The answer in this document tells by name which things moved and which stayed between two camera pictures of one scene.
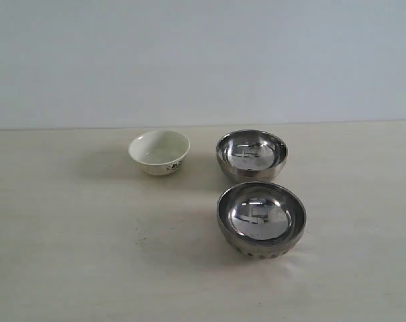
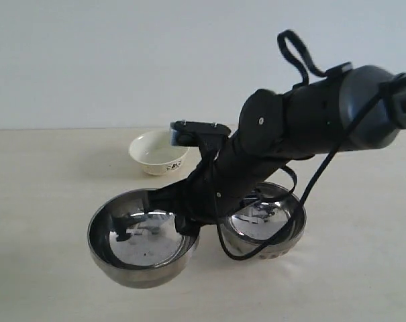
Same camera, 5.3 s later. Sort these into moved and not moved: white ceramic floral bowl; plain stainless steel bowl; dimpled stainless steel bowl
Moved: plain stainless steel bowl
Not moved: dimpled stainless steel bowl; white ceramic floral bowl
